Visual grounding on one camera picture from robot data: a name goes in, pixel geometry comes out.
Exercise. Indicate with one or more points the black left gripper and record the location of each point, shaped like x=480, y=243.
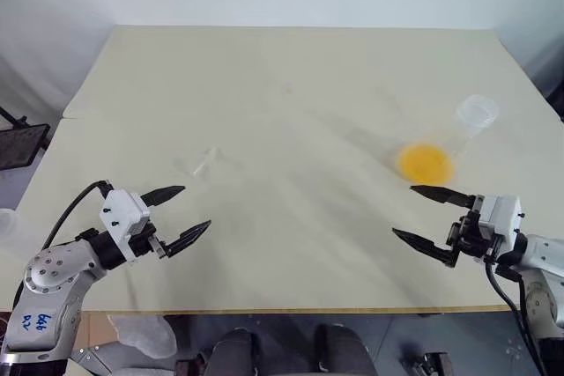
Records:
x=142, y=241

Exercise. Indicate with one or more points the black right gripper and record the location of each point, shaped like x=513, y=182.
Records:
x=469, y=235

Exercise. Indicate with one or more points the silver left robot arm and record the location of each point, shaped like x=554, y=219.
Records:
x=48, y=279

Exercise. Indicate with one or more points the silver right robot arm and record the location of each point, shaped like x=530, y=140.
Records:
x=544, y=270

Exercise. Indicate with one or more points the clear tube with orange liquid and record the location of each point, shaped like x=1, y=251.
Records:
x=425, y=164

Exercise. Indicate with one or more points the white plastic bag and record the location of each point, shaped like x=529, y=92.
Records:
x=143, y=334

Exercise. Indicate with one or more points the black metal clamp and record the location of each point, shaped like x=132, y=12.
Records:
x=427, y=363

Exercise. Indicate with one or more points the dark rounded shape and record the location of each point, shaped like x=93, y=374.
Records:
x=235, y=351
x=343, y=349

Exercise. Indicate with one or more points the translucent white plastic container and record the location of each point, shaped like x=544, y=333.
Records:
x=8, y=230

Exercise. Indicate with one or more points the black mesh panel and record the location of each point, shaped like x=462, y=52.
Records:
x=20, y=145

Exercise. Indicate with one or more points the black stand bar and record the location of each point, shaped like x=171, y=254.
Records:
x=11, y=115

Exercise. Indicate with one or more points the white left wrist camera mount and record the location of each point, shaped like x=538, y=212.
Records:
x=120, y=213

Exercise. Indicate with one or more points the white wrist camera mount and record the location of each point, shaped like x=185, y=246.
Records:
x=120, y=213
x=500, y=215

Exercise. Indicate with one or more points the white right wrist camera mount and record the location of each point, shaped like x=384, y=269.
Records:
x=500, y=215

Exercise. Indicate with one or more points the metal bracket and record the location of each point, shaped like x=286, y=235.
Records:
x=90, y=358

